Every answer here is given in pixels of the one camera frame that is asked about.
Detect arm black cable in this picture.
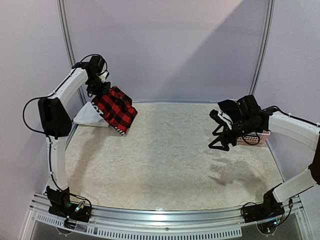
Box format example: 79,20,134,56
239,106,320,146
22,53,108,136

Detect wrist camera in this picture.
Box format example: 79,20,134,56
99,71,110,83
209,109,233,130

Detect red black plaid garment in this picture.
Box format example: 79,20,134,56
91,86,138,136

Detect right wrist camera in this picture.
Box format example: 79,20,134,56
209,109,233,130

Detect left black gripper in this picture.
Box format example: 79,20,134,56
86,74,110,96

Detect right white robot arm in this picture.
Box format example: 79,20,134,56
208,94,320,218

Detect aluminium frame post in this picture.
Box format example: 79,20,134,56
248,0,275,95
56,0,88,106

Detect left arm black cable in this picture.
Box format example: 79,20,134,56
22,53,108,136

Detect aluminium front rail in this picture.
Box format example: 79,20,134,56
21,194,313,240

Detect black garment in basket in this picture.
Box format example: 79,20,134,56
217,99,241,122

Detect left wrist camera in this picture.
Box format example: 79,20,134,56
99,71,110,83

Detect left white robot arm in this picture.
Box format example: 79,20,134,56
38,54,111,191

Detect pink plastic laundry basket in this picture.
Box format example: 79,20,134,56
237,131,270,147

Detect white green raglan t-shirt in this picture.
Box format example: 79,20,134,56
73,101,109,128

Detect right aluminium frame post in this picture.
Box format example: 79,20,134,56
248,0,275,95

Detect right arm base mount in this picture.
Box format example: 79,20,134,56
240,191,285,223

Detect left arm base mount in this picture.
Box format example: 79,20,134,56
45,186,93,223

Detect left aluminium frame post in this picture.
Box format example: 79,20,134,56
56,0,88,106

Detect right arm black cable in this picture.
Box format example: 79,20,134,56
239,106,320,146

